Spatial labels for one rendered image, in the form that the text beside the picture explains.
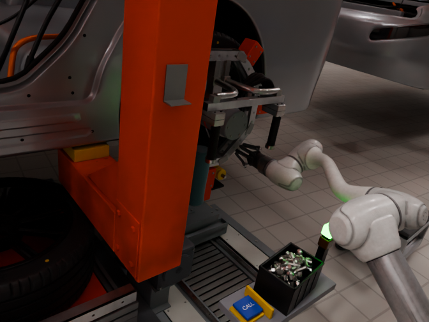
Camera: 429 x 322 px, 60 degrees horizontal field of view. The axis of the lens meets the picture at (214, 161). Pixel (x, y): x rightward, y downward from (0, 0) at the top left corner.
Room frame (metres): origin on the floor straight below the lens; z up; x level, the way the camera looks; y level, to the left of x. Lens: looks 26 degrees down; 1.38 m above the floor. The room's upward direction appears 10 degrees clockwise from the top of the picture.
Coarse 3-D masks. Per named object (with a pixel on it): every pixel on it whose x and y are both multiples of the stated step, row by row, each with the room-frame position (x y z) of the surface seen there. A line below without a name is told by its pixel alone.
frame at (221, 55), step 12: (216, 48) 1.58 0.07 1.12; (228, 48) 1.63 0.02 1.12; (240, 60) 1.61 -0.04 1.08; (240, 72) 1.69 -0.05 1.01; (252, 72) 1.67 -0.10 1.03; (252, 108) 1.71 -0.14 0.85; (252, 120) 1.72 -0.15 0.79; (228, 144) 1.69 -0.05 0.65; (216, 156) 1.62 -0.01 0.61; (228, 156) 1.63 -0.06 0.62
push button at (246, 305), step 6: (240, 300) 0.87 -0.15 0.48; (246, 300) 0.88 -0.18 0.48; (252, 300) 0.88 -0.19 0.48; (234, 306) 0.85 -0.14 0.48; (240, 306) 0.85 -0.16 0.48; (246, 306) 0.85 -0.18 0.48; (252, 306) 0.86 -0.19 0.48; (258, 306) 0.86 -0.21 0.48; (240, 312) 0.83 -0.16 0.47; (246, 312) 0.83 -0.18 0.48; (252, 312) 0.83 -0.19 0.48; (258, 312) 0.84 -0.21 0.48; (246, 318) 0.81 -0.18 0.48
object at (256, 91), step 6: (228, 60) 1.56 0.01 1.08; (228, 66) 1.56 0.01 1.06; (228, 72) 1.56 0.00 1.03; (222, 78) 1.55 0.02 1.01; (228, 78) 1.55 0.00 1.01; (234, 84) 1.51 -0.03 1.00; (240, 84) 1.49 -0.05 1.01; (246, 90) 1.47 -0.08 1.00; (252, 90) 1.46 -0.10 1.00; (258, 90) 1.46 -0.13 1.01; (264, 90) 1.47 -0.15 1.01; (270, 90) 1.49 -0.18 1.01; (276, 90) 1.51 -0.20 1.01; (282, 90) 1.54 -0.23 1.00
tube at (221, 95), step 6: (216, 60) 1.52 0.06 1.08; (216, 66) 1.52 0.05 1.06; (216, 72) 1.52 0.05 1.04; (216, 78) 1.51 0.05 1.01; (216, 84) 1.50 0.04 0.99; (222, 84) 1.47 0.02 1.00; (228, 84) 1.45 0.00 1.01; (228, 90) 1.43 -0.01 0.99; (234, 90) 1.37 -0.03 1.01; (210, 96) 1.29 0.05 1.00; (216, 96) 1.29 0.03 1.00; (222, 96) 1.31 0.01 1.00; (228, 96) 1.33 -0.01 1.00; (234, 96) 1.35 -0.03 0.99; (216, 102) 1.29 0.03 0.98
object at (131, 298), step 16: (128, 288) 0.93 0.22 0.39; (80, 304) 0.83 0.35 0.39; (96, 304) 0.84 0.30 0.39; (112, 304) 0.86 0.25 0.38; (128, 304) 0.91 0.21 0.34; (48, 320) 0.76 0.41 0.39; (64, 320) 0.77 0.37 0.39; (80, 320) 0.79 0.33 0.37; (96, 320) 0.83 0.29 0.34; (112, 320) 0.87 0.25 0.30
